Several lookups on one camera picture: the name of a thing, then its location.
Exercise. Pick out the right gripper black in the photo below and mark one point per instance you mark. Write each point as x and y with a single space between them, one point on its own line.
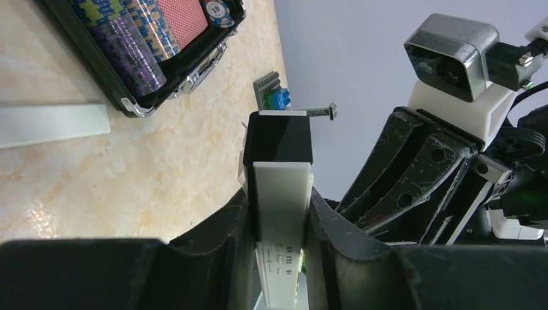
417 183

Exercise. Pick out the pink card deck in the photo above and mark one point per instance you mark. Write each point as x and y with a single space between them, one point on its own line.
186 19

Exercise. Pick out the grey lego baseplate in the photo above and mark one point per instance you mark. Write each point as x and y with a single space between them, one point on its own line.
264 86

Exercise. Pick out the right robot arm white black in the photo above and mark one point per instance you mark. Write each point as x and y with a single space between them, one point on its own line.
513 202

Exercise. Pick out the white battery cover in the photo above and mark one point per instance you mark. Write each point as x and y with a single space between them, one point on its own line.
33 124

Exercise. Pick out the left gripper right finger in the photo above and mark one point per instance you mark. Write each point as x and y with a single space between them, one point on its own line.
348 269

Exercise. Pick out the blue lego brick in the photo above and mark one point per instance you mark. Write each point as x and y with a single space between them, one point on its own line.
279 99

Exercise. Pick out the black poker chip case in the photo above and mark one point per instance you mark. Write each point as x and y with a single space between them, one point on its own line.
133 53

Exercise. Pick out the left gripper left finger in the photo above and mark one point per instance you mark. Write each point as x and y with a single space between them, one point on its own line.
208 267

